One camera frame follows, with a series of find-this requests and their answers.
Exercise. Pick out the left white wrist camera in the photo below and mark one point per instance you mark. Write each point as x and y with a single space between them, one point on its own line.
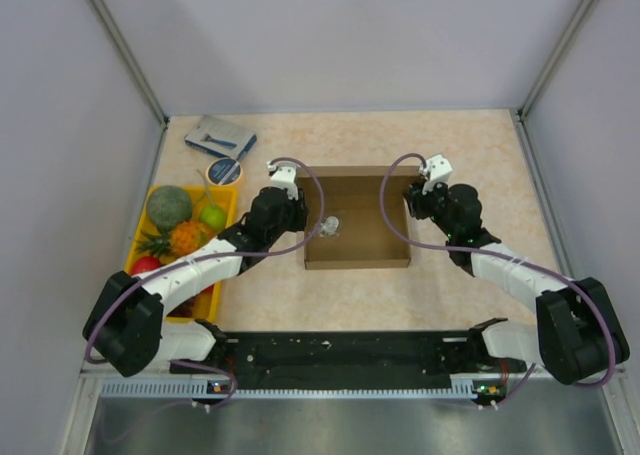
283 176

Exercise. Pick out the brown cardboard box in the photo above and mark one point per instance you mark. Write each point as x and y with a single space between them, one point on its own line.
365 240

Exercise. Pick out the orange toy pineapple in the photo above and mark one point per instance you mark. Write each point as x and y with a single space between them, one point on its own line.
184 239

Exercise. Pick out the white slotted cable duct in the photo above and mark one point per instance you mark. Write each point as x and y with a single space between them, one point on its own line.
208 388

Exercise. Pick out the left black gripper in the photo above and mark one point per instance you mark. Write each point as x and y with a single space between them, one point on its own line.
301 212

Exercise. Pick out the blue tape roll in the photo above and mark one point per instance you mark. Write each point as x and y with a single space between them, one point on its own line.
224 172

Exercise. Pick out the red tomato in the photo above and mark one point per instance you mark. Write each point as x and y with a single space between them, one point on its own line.
207 290

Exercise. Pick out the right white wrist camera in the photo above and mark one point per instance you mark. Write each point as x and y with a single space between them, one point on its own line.
435 170

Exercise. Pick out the clear plastic wrapper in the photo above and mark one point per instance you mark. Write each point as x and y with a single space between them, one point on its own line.
329 227

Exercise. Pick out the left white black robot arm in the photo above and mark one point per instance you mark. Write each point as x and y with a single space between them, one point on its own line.
127 327

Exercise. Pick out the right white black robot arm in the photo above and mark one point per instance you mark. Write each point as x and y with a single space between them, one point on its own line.
577 332

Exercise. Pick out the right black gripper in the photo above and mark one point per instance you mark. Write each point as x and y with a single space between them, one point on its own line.
416 199

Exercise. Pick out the green cantaloupe melon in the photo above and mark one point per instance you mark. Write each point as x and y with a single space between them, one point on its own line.
168 206

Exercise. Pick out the purple grape bunch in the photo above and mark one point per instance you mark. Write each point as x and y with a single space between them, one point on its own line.
186 309

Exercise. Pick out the red apple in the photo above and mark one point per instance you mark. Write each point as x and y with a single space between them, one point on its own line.
145 264

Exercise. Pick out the green apple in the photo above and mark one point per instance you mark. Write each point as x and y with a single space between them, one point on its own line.
214 217

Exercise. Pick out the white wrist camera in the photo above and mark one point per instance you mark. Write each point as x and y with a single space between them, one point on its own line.
283 176
435 170

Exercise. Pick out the left aluminium frame post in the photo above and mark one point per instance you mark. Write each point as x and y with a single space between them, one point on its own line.
127 59

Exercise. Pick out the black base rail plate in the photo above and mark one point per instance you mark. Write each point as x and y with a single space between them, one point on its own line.
354 360

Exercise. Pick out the blue razor package box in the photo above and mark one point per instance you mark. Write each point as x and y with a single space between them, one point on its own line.
221 139

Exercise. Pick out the right aluminium frame post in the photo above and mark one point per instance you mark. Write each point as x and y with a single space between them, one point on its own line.
557 56

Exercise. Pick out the aluminium frame post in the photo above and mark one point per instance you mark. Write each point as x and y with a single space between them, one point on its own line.
127 59
557 56

